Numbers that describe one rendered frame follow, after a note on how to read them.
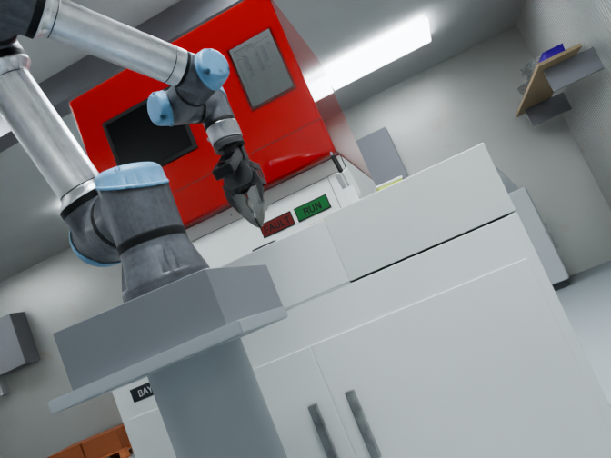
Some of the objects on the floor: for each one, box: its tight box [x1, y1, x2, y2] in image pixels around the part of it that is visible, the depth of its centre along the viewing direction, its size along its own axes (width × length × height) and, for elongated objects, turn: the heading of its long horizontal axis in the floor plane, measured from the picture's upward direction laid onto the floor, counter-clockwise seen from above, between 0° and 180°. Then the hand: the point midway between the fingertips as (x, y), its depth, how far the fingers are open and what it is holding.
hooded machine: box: [495, 165, 569, 291], centre depth 672 cm, size 83×74×170 cm
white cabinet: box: [112, 213, 611, 458], centre depth 143 cm, size 64×96×82 cm, turn 5°
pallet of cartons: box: [47, 423, 134, 458], centre depth 792 cm, size 120×82×40 cm
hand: (256, 222), depth 127 cm, fingers closed
